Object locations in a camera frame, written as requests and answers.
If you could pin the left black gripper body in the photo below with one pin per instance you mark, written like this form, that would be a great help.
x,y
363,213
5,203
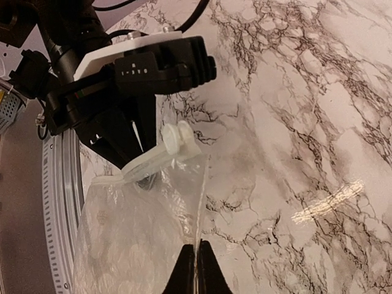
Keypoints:
x,y
92,108

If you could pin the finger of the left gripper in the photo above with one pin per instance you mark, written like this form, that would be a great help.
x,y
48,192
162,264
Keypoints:
x,y
140,113

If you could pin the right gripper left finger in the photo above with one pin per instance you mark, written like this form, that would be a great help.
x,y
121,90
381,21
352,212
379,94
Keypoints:
x,y
181,280

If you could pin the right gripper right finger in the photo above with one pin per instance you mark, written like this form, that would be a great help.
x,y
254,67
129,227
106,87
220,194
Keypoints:
x,y
210,277

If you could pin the clear zip top bag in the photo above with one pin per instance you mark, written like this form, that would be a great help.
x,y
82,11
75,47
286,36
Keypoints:
x,y
134,224

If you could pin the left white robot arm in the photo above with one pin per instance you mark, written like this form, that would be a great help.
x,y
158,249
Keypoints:
x,y
69,30

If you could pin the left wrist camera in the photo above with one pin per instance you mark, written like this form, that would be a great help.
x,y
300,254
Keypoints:
x,y
163,63

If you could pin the curved aluminium front rail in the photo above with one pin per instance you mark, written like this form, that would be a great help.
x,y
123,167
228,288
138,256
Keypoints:
x,y
63,200

